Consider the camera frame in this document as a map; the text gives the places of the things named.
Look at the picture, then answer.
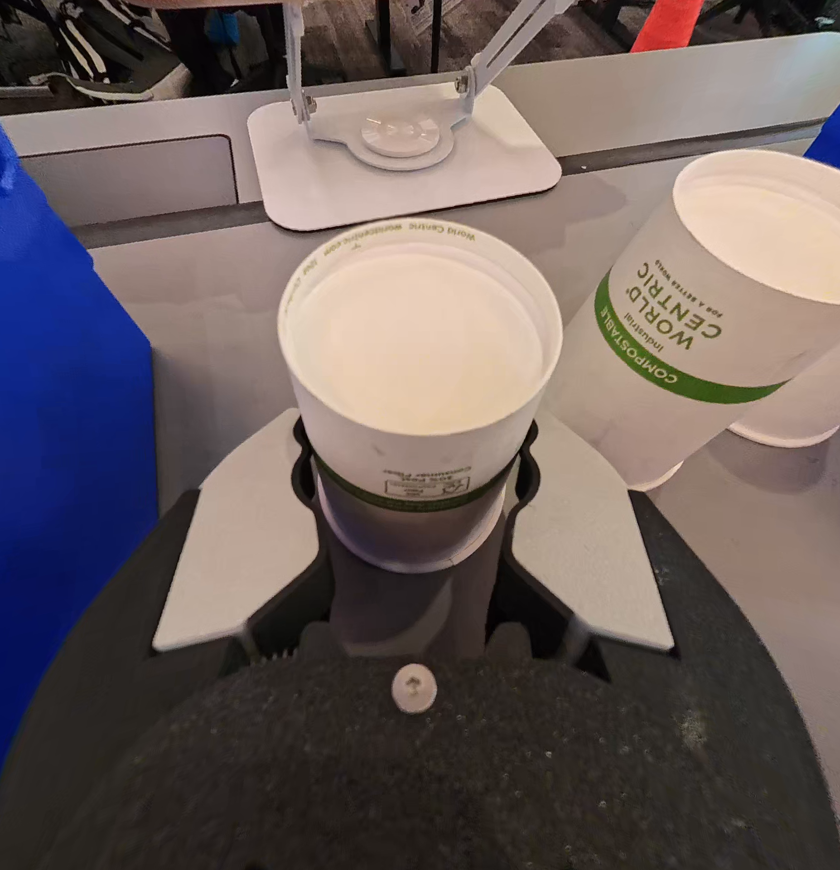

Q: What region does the blue plastic bin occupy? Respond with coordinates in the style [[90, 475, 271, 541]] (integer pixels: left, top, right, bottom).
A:
[[0, 105, 160, 789], [802, 87, 840, 165]]

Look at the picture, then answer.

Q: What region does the orange traffic cone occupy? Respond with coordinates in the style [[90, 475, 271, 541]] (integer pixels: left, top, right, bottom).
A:
[[629, 0, 704, 54]]

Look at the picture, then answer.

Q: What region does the black white striped bag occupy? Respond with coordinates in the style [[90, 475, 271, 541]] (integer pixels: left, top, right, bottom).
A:
[[46, 0, 191, 104]]

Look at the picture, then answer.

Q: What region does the green banded white paper cup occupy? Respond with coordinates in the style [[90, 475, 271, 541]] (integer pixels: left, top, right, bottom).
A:
[[728, 340, 840, 448], [277, 219, 565, 573], [548, 150, 840, 492]]

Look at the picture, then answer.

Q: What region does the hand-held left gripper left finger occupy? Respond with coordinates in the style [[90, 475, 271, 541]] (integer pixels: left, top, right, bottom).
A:
[[151, 410, 334, 674]]

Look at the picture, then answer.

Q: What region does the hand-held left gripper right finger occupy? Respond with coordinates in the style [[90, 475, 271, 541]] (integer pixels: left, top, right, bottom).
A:
[[491, 410, 676, 670]]

